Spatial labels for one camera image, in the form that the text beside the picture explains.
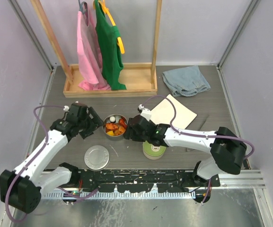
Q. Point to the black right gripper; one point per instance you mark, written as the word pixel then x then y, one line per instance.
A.
pixel 133 136

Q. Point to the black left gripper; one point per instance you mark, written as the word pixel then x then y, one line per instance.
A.
pixel 95 122

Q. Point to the orange food piece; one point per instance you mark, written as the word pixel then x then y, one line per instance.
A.
pixel 111 126

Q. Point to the red food piece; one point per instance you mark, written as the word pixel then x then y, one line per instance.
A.
pixel 122 123

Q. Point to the yellow food piece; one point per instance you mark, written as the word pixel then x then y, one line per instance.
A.
pixel 110 133

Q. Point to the large round steel tin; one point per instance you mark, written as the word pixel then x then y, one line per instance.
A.
pixel 118 134

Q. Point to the green round lid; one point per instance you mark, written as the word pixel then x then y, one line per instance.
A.
pixel 153 150

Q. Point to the small steel bowl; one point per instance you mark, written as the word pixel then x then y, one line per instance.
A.
pixel 153 157

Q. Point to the round steel lid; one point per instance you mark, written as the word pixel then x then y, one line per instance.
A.
pixel 96 158

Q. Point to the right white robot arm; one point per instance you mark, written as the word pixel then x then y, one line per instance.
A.
pixel 226 151

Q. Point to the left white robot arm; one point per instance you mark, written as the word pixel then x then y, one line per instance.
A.
pixel 23 187

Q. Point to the white square plate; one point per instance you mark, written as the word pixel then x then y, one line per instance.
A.
pixel 164 112

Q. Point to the wooden clothes rack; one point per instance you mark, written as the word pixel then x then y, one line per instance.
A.
pixel 139 78

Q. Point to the pink shirt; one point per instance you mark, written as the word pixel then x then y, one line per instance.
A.
pixel 89 54

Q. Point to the green shirt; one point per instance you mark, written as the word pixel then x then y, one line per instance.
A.
pixel 111 58

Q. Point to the folded blue towel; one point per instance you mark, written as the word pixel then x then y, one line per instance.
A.
pixel 187 81

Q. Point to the yellow clothes hanger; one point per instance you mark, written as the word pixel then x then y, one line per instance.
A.
pixel 106 21

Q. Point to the grey clothes hanger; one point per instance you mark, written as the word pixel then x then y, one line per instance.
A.
pixel 83 8

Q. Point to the white cable duct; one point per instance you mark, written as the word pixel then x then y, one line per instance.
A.
pixel 154 194

